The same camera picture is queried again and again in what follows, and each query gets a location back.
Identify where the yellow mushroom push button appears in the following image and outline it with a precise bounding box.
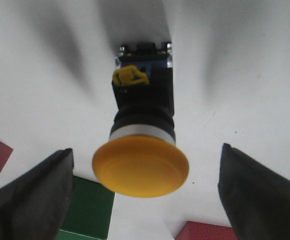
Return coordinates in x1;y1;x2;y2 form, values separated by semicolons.
92;42;189;198

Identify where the green wooden cube right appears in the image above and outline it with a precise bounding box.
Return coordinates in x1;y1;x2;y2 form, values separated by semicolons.
175;221;238;240

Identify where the green wooden cube left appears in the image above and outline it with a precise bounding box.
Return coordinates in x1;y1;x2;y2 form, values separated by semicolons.
56;176;115;240

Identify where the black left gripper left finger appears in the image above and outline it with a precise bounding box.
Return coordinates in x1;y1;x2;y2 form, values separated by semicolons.
0;148;74;240

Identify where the green wooden cube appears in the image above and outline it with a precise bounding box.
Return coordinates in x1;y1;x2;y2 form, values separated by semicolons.
175;221;238;240
56;176;115;240

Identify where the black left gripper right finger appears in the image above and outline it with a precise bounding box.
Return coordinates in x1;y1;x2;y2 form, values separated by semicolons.
218;143;290;240

